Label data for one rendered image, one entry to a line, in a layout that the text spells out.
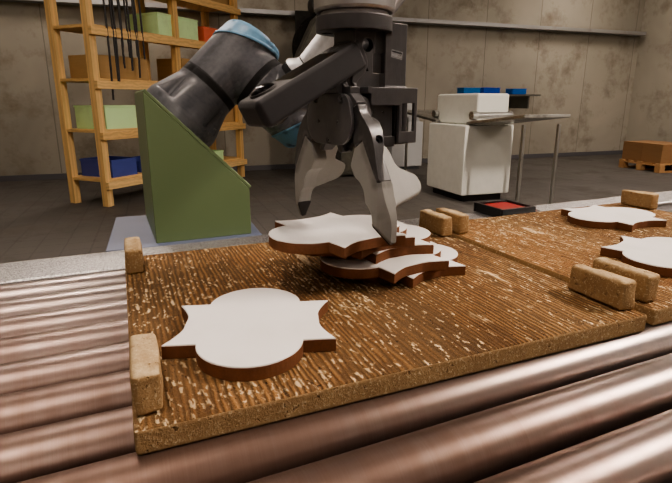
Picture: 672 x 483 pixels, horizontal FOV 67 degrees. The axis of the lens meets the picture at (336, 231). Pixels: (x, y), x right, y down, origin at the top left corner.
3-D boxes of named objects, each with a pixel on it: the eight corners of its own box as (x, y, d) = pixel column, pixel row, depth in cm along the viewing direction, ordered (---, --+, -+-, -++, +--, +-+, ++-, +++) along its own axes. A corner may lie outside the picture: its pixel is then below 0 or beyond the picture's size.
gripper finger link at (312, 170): (337, 210, 59) (367, 149, 53) (293, 217, 56) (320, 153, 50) (324, 192, 61) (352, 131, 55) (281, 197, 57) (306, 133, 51)
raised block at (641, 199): (619, 204, 89) (621, 188, 89) (626, 203, 90) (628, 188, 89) (651, 210, 84) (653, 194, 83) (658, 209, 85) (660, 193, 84)
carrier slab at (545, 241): (428, 234, 75) (428, 223, 75) (619, 210, 91) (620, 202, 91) (653, 326, 44) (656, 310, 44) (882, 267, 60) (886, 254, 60)
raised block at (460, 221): (433, 225, 74) (434, 206, 73) (443, 224, 75) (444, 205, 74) (458, 235, 69) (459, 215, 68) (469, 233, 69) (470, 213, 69)
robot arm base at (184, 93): (143, 96, 100) (177, 60, 101) (202, 149, 106) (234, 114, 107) (143, 89, 86) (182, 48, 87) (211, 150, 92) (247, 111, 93)
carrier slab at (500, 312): (126, 270, 59) (124, 257, 59) (424, 235, 75) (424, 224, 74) (136, 457, 28) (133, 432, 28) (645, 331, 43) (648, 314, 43)
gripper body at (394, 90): (417, 149, 50) (422, 18, 47) (347, 155, 45) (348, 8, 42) (368, 144, 56) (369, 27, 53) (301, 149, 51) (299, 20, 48)
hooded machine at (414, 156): (409, 165, 902) (411, 98, 873) (423, 169, 853) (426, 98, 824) (375, 166, 881) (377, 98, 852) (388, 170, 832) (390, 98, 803)
